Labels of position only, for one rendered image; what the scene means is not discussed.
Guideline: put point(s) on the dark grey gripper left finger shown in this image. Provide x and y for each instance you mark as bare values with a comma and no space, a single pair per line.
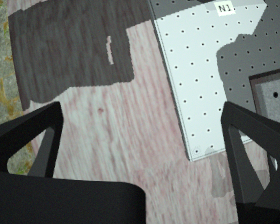
16,133

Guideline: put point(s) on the white label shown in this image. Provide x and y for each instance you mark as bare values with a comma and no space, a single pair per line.
224,8

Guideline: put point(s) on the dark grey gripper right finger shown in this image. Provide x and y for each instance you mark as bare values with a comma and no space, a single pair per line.
246,184

